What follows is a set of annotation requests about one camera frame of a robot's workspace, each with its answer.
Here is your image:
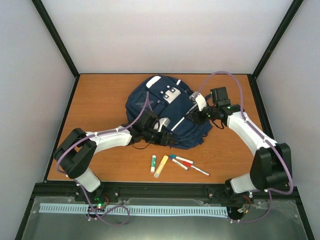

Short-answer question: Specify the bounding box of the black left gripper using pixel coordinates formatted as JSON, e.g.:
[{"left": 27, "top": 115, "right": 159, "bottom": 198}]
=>
[{"left": 143, "top": 129, "right": 176, "bottom": 147}]

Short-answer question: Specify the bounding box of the navy blue backpack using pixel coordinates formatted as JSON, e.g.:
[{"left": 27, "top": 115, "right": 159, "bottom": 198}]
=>
[{"left": 125, "top": 74, "right": 213, "bottom": 150}]

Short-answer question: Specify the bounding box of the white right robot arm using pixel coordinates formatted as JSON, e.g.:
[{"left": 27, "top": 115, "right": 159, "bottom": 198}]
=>
[{"left": 186, "top": 87, "right": 294, "bottom": 200}]

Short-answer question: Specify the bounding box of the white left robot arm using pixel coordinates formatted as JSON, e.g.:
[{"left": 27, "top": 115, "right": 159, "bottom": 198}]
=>
[{"left": 53, "top": 110, "right": 177, "bottom": 202}]

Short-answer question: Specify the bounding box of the green-capped white marker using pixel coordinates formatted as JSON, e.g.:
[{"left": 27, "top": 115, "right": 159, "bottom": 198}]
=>
[{"left": 170, "top": 154, "right": 194, "bottom": 165}]

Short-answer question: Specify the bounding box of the white green glue stick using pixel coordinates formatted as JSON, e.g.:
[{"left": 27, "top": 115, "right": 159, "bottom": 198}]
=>
[{"left": 150, "top": 155, "right": 157, "bottom": 173}]

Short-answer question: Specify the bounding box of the yellow highlighter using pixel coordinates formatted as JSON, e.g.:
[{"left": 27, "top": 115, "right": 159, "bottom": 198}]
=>
[{"left": 153, "top": 155, "right": 169, "bottom": 178}]

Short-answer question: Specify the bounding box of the purple-capped white marker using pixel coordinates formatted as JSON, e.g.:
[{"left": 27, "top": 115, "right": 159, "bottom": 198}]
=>
[{"left": 169, "top": 156, "right": 189, "bottom": 171}]

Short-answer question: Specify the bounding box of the red-capped white marker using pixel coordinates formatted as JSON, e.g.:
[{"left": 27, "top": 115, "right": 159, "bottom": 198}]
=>
[{"left": 183, "top": 161, "right": 193, "bottom": 167}]

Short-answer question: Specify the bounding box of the red-capped white pen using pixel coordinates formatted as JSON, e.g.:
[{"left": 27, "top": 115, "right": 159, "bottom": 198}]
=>
[{"left": 187, "top": 163, "right": 210, "bottom": 176}]

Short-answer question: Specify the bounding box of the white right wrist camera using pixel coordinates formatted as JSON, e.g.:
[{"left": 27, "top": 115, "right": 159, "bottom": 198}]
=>
[{"left": 189, "top": 91, "right": 207, "bottom": 112}]

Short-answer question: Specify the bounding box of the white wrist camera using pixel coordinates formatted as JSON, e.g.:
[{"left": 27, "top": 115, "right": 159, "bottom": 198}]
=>
[
  {"left": 153, "top": 117, "right": 171, "bottom": 132},
  {"left": 189, "top": 91, "right": 207, "bottom": 112}
]

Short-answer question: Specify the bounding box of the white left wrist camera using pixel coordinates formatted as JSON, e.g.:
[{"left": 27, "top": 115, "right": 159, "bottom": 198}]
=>
[{"left": 153, "top": 117, "right": 171, "bottom": 132}]

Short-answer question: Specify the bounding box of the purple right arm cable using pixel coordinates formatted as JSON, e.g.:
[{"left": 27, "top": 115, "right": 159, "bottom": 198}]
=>
[{"left": 197, "top": 70, "right": 294, "bottom": 224}]

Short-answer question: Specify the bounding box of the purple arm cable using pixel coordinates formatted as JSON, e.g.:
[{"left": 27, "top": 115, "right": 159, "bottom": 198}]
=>
[
  {"left": 56, "top": 91, "right": 154, "bottom": 225},
  {"left": 197, "top": 70, "right": 294, "bottom": 224}
]

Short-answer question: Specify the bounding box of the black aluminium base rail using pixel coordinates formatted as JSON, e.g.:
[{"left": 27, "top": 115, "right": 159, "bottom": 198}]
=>
[{"left": 32, "top": 181, "right": 300, "bottom": 205}]

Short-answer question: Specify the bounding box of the light blue slotted cable duct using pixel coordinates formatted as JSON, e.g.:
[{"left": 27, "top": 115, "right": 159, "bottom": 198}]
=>
[{"left": 38, "top": 203, "right": 228, "bottom": 218}]

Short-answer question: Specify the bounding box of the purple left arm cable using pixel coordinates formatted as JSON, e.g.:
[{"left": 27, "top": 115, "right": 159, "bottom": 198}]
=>
[{"left": 56, "top": 91, "right": 154, "bottom": 225}]

